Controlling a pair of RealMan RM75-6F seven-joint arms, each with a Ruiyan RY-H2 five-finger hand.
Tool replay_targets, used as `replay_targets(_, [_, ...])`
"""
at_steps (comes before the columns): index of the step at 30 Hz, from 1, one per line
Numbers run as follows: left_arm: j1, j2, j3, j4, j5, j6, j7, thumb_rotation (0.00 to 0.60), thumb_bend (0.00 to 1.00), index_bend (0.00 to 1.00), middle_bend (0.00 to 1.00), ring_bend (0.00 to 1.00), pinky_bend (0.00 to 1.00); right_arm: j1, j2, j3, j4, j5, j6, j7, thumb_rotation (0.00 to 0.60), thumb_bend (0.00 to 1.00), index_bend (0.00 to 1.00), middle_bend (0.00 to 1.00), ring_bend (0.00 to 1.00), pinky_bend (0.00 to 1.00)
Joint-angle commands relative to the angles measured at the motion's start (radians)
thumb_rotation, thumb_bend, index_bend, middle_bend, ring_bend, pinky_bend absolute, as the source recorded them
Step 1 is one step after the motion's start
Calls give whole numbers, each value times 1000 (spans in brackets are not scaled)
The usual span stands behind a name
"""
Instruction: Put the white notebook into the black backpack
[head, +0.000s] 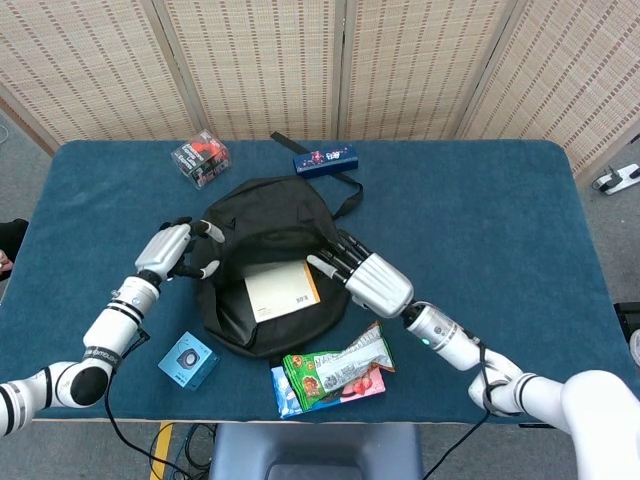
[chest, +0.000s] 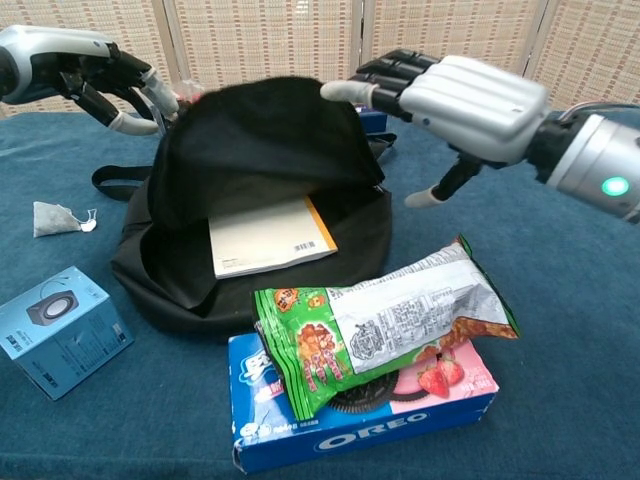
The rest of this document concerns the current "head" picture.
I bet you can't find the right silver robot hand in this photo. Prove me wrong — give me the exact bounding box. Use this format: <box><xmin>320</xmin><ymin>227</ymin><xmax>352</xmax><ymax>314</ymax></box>
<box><xmin>306</xmin><ymin>230</ymin><xmax>415</xmax><ymax>320</ymax></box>

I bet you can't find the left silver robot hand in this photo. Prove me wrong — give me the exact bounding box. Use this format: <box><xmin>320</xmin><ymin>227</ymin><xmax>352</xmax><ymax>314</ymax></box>
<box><xmin>134</xmin><ymin>216</ymin><xmax>226</xmax><ymax>282</ymax></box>

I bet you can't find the white book yellow spine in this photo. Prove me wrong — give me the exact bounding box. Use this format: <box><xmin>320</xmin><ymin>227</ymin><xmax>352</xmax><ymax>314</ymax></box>
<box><xmin>243</xmin><ymin>259</ymin><xmax>321</xmax><ymax>323</ymax></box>

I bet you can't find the black backpack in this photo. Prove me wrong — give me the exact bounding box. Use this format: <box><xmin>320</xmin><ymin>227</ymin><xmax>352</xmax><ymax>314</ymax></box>
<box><xmin>191</xmin><ymin>130</ymin><xmax>364</xmax><ymax>360</ymax></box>

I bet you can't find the green snack bag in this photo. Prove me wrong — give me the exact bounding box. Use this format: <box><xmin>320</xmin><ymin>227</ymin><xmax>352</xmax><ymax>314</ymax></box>
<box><xmin>282</xmin><ymin>319</ymin><xmax>396</xmax><ymax>412</ymax></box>

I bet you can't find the clear plastic box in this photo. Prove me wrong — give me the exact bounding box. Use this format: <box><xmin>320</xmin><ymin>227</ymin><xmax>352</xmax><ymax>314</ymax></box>
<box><xmin>170</xmin><ymin>128</ymin><xmax>234</xmax><ymax>190</ymax></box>

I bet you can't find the light blue speaker box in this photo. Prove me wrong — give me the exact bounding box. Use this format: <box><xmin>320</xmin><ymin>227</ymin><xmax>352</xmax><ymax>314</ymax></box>
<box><xmin>157</xmin><ymin>330</ymin><xmax>221</xmax><ymax>391</ymax></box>

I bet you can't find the blue table cloth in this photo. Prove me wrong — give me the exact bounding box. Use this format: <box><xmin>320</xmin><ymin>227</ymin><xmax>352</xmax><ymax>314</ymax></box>
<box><xmin>0</xmin><ymin>138</ymin><xmax>635</xmax><ymax>425</ymax></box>

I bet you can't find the dark blue long box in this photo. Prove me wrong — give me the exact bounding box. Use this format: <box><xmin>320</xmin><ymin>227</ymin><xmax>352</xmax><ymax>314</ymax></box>
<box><xmin>292</xmin><ymin>143</ymin><xmax>360</xmax><ymax>179</ymax></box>

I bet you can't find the blue pink Oreo box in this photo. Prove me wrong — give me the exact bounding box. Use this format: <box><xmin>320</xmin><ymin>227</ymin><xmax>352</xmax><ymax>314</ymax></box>
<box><xmin>270</xmin><ymin>364</ymin><xmax>387</xmax><ymax>420</ymax></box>

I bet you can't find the black fabric object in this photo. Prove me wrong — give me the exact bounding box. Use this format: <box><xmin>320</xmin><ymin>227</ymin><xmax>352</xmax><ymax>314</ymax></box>
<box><xmin>0</xmin><ymin>218</ymin><xmax>30</xmax><ymax>256</ymax></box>

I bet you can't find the woven folding screen panel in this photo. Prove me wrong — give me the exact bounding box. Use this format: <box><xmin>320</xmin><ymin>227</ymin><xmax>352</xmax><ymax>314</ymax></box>
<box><xmin>457</xmin><ymin>0</ymin><xmax>640</xmax><ymax>176</ymax></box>
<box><xmin>339</xmin><ymin>0</ymin><xmax>531</xmax><ymax>141</ymax></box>
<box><xmin>0</xmin><ymin>0</ymin><xmax>209</xmax><ymax>154</ymax></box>
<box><xmin>149</xmin><ymin>0</ymin><xmax>347</xmax><ymax>141</ymax></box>

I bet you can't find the black box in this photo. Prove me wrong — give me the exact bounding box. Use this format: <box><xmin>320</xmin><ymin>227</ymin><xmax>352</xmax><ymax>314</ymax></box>
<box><xmin>613</xmin><ymin>301</ymin><xmax>640</xmax><ymax>346</ymax></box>

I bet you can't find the white screen foot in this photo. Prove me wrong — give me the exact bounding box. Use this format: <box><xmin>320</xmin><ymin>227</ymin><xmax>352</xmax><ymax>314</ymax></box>
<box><xmin>592</xmin><ymin>163</ymin><xmax>640</xmax><ymax>196</ymax></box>

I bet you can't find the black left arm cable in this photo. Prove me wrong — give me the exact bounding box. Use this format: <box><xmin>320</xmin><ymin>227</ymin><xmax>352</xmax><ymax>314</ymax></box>
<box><xmin>102</xmin><ymin>327</ymin><xmax>194</xmax><ymax>480</ymax></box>

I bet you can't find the black floor cable bundle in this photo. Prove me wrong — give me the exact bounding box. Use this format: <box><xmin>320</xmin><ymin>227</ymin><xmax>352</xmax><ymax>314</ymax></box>
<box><xmin>169</xmin><ymin>423</ymin><xmax>217</xmax><ymax>480</ymax></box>

